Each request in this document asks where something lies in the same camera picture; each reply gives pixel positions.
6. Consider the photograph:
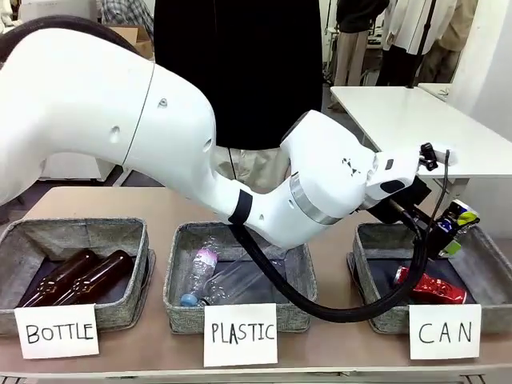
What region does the person in black top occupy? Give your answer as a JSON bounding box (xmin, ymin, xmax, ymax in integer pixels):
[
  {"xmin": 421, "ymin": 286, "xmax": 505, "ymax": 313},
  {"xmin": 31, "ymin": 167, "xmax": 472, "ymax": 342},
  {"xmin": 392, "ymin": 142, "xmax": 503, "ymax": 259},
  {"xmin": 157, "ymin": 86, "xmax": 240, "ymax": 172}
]
[{"xmin": 153, "ymin": 0, "xmax": 324, "ymax": 193}]

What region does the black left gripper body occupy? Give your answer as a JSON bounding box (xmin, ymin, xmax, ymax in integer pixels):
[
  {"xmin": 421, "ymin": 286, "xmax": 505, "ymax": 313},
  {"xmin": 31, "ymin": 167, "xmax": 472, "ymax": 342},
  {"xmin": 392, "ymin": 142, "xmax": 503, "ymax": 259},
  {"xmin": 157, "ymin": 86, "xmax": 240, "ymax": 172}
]
[{"xmin": 371, "ymin": 177, "xmax": 454, "ymax": 260}]

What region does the white table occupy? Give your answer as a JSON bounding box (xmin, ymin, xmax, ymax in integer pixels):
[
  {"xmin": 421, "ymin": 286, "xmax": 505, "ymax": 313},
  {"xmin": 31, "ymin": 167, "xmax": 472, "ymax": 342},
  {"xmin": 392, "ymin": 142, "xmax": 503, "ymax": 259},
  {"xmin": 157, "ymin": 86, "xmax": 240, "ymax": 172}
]
[{"xmin": 330, "ymin": 82, "xmax": 512, "ymax": 179}]

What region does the grey fabric basket plastic label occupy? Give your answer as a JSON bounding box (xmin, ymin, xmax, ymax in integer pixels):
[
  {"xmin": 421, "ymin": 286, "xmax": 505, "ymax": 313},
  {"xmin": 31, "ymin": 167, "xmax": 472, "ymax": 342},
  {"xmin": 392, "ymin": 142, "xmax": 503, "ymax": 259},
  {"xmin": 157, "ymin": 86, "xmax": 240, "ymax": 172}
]
[{"xmin": 162, "ymin": 222, "xmax": 319, "ymax": 335}]

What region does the person in beige clothes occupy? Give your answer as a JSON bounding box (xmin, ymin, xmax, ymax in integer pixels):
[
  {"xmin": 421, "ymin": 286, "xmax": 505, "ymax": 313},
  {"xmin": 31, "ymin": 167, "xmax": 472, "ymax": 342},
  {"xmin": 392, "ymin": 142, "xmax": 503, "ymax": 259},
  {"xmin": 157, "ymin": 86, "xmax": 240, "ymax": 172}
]
[{"xmin": 418, "ymin": 0, "xmax": 479, "ymax": 85}]

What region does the person in plaid shirt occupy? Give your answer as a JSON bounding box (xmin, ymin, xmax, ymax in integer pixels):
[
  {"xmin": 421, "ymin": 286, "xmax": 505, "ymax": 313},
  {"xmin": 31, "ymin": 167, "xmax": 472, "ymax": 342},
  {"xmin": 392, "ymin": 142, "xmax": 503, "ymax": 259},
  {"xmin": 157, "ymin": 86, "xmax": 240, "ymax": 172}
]
[{"xmin": 99, "ymin": 0, "xmax": 155, "ymax": 30}]

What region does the white paper sign CAN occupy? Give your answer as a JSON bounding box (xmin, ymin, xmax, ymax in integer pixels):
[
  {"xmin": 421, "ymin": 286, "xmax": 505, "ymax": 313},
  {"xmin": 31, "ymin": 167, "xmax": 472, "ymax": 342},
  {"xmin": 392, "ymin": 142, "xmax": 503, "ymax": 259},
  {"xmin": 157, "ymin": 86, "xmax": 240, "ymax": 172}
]
[{"xmin": 408, "ymin": 303, "xmax": 482, "ymax": 360}]

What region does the dark cable conduit hose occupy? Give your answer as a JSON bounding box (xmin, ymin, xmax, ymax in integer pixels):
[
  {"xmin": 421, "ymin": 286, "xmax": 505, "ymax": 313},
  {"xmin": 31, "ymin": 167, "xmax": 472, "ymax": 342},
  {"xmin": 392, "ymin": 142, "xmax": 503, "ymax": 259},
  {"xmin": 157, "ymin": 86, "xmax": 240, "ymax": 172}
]
[{"xmin": 0, "ymin": 14, "xmax": 141, "ymax": 65}]

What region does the person in white jacket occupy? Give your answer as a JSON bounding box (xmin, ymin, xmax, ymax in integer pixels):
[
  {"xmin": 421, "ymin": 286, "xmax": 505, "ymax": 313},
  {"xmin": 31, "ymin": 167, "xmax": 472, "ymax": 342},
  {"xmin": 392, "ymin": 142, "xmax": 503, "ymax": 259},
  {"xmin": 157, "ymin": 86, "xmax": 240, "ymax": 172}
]
[{"xmin": 382, "ymin": 0, "xmax": 459, "ymax": 87}]

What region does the crushed red can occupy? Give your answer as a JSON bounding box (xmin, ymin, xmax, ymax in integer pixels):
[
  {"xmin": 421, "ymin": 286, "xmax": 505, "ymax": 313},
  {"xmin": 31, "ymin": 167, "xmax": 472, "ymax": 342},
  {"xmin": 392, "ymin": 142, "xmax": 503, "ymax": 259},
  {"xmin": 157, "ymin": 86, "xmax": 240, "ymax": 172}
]
[{"xmin": 391, "ymin": 266, "xmax": 468, "ymax": 304}]

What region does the cardboard box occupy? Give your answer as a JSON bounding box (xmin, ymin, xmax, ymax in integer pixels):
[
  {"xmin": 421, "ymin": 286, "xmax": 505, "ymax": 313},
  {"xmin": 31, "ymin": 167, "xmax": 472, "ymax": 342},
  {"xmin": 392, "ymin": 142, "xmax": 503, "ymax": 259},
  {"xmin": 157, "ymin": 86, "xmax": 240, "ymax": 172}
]
[{"xmin": 106, "ymin": 24, "xmax": 156, "ymax": 62}]

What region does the grey fabric basket can label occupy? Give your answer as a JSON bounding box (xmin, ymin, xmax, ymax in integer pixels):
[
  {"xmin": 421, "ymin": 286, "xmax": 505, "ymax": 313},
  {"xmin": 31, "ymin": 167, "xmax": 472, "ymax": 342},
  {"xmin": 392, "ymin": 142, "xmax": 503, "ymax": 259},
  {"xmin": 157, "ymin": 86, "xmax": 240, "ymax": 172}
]
[{"xmin": 346, "ymin": 222, "xmax": 512, "ymax": 335}]

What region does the black stand pole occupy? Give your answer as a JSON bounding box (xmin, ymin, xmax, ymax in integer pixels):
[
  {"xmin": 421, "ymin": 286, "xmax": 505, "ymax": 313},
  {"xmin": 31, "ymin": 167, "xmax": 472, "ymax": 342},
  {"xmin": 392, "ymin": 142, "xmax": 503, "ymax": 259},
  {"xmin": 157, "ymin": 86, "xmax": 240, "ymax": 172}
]
[{"xmin": 406, "ymin": 0, "xmax": 437, "ymax": 90}]

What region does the white paper sign PLASTIC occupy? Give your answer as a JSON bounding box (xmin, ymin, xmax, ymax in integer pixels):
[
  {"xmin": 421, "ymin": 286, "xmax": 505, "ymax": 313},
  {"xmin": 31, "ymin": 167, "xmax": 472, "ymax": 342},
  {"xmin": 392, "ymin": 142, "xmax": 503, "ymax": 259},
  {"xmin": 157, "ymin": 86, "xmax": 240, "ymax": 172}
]
[{"xmin": 203, "ymin": 302, "xmax": 278, "ymax": 368}]

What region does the white paper sign BOTTLE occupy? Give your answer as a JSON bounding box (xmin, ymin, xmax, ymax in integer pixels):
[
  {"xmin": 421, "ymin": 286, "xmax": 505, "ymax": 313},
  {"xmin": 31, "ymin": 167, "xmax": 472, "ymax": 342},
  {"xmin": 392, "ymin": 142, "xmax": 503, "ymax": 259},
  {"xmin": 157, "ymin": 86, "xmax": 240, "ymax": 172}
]
[{"xmin": 14, "ymin": 303, "xmax": 100, "ymax": 360}]

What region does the grey fabric basket bottle label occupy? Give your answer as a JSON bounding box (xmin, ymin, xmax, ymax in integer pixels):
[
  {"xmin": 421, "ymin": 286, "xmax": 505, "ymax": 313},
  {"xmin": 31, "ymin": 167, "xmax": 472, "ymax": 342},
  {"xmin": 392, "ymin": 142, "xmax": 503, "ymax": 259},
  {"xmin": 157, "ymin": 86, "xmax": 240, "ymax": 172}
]
[{"xmin": 0, "ymin": 218, "xmax": 156, "ymax": 336}]

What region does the clear plastic bottle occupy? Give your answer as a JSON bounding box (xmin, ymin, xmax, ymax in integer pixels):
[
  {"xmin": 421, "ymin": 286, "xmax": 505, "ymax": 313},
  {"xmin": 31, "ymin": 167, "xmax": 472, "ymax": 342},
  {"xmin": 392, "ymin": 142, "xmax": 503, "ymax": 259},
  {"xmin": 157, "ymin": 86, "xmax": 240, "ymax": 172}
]
[{"xmin": 202, "ymin": 255, "xmax": 289, "ymax": 305}]

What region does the crushed plastic bottle pink label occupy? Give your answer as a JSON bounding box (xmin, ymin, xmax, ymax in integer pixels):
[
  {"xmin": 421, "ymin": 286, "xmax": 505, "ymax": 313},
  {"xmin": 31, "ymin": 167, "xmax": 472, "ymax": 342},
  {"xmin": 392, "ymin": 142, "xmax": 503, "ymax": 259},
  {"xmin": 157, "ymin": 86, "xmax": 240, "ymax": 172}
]
[{"xmin": 179, "ymin": 246, "xmax": 219, "ymax": 307}]

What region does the person in dark top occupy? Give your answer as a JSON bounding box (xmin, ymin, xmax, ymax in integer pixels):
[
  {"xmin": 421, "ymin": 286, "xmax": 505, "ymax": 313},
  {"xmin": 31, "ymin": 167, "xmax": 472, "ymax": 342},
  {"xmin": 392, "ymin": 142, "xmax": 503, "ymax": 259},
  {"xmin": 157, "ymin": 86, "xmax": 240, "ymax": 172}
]
[{"xmin": 334, "ymin": 0, "xmax": 391, "ymax": 87}]

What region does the brown glass beer bottle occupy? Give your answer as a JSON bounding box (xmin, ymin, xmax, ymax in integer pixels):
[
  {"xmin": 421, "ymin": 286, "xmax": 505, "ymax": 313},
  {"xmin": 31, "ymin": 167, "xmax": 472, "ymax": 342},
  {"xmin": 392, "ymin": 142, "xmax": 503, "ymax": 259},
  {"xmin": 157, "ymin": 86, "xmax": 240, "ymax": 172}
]
[
  {"xmin": 19, "ymin": 248, "xmax": 99, "ymax": 308},
  {"xmin": 51, "ymin": 250, "xmax": 135, "ymax": 307}
]

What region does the thick black sleeved cable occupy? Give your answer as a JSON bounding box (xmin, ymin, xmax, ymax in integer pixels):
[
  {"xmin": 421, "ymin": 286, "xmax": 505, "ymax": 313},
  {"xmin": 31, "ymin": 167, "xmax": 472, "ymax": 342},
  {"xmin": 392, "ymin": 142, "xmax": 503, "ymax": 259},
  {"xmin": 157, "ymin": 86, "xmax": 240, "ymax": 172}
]
[{"xmin": 228, "ymin": 222, "xmax": 435, "ymax": 324}]

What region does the thin black cable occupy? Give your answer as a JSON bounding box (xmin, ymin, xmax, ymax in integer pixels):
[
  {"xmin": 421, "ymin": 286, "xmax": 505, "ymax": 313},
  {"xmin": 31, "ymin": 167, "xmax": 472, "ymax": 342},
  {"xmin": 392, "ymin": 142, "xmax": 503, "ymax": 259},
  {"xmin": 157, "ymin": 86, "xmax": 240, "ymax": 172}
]
[{"xmin": 423, "ymin": 149, "xmax": 452, "ymax": 241}]

